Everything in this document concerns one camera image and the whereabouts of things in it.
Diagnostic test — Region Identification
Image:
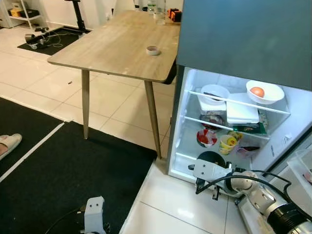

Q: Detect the grey fridge door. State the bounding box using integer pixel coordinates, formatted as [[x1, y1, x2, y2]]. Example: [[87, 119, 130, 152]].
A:
[[266, 132, 312, 234]]

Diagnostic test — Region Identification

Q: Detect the grey fridge cabinet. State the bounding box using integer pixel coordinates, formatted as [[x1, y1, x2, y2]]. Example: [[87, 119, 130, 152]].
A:
[[167, 65, 312, 185]]

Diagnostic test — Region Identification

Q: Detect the black round bowl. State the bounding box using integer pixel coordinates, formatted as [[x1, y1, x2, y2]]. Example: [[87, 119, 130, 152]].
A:
[[196, 151, 226, 169]]

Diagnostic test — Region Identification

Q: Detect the yellow paper cup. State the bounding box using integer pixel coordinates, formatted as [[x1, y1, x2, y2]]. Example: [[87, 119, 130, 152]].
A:
[[219, 135, 238, 156]]

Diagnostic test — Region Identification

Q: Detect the red and white bowl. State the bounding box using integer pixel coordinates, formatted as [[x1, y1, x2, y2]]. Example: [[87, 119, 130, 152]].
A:
[[196, 129, 218, 148]]

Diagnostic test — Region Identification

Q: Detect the dark patterned plate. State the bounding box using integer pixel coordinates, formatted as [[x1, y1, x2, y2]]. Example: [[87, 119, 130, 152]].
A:
[[201, 113, 226, 128]]

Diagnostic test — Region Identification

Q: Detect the green flat packet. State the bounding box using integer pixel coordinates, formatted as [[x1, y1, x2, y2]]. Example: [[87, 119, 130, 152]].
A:
[[233, 122, 267, 135]]

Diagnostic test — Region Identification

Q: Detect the white lidded container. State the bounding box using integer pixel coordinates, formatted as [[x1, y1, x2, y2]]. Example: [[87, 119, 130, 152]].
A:
[[226, 100, 260, 124]]

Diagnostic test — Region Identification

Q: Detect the small white bowl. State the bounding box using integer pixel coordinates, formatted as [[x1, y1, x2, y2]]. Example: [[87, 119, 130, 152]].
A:
[[201, 84, 231, 104]]

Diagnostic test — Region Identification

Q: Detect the orange round fruit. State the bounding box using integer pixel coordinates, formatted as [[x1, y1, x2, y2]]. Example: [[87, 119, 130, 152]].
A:
[[250, 86, 265, 98]]

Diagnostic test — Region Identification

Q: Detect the large white bowl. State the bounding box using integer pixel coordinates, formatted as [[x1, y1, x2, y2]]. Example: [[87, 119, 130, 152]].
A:
[[246, 80, 285, 105]]

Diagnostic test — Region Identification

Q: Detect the light wooden table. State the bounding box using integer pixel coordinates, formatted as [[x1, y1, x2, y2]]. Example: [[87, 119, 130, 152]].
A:
[[47, 10, 178, 159]]

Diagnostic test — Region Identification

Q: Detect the orange and black tool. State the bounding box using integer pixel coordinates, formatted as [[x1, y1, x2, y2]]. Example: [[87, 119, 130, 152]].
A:
[[168, 8, 182, 23]]

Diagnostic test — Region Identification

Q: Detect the clear plastic bottle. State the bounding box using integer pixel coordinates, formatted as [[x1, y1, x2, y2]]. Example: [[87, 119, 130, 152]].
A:
[[154, 0, 166, 25]]

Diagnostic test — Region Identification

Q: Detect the white chair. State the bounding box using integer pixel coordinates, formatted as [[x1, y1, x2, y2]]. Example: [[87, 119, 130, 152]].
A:
[[113, 0, 137, 15]]

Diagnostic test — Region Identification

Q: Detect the white slipper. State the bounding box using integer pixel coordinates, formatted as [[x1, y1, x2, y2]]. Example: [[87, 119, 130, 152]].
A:
[[0, 134, 23, 160]]

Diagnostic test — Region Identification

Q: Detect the small black floor mat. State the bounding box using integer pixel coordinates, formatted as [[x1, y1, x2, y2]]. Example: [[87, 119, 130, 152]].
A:
[[17, 27, 91, 55]]

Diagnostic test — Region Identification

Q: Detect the black floor stand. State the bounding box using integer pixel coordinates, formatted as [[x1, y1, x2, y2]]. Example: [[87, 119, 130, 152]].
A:
[[65, 0, 91, 35]]

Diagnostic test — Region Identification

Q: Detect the black wheeled device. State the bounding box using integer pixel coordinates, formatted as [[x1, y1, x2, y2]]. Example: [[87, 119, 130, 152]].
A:
[[24, 32, 49, 50]]

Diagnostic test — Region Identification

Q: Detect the white shelf rack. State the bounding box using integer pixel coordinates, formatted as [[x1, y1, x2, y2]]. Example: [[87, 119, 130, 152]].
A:
[[7, 0, 47, 30]]

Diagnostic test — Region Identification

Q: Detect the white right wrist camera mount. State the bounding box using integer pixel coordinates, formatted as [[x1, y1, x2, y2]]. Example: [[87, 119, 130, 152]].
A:
[[192, 158, 234, 184]]

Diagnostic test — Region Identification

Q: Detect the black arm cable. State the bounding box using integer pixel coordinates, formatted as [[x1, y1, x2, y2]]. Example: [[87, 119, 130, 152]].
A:
[[195, 173, 293, 196]]

